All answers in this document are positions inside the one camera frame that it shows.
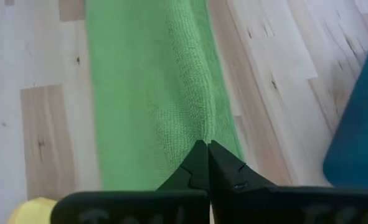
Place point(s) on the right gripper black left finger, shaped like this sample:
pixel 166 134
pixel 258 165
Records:
pixel 140 208

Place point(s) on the green microfiber towel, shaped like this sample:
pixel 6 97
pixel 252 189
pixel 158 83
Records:
pixel 140 93

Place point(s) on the yellow microfiber towel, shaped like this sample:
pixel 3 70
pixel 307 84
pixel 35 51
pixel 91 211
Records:
pixel 31 211

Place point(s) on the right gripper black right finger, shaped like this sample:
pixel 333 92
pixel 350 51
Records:
pixel 280 205

